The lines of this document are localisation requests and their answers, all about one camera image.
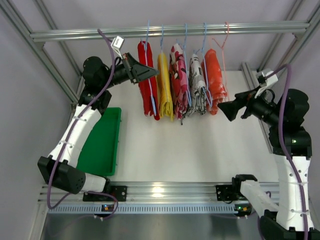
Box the yellow trousers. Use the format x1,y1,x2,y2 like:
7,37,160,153
157,52,174,121

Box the pink wire hanger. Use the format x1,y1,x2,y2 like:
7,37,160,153
212,21,230,101

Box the aluminium frame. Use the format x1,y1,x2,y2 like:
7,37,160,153
0,0,81,120
240,0,320,153

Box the green plastic tray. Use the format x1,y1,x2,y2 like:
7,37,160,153
76,107,122,177

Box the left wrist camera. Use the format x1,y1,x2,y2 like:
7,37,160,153
111,35,125,59

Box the orange trousers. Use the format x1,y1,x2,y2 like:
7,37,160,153
201,48,227,116

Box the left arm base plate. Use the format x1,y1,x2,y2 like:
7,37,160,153
82,185,127,202

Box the red trousers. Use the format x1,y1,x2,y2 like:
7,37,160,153
137,40,160,121

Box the left aluminium frame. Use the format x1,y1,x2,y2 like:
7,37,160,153
0,0,81,120

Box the pink floral trousers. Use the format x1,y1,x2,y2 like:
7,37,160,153
169,43,189,125

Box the newspaper print trousers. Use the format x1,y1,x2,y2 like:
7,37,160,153
186,53,207,117

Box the right aluminium frame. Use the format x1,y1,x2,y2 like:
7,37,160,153
240,0,320,153

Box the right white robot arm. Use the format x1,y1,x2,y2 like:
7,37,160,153
217,89,320,240

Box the front aluminium rail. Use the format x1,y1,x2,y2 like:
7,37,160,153
37,181,311,204

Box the slotted cable duct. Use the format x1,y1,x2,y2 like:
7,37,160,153
48,203,252,215

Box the aluminium hanging rail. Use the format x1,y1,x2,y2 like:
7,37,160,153
30,20,311,43

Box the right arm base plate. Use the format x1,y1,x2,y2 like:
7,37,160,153
215,184,246,203

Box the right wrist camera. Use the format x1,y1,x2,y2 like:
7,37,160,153
254,68,278,99

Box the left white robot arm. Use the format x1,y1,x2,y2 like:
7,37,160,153
37,53,159,194

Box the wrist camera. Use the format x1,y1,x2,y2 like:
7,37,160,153
254,68,278,99
111,35,125,59

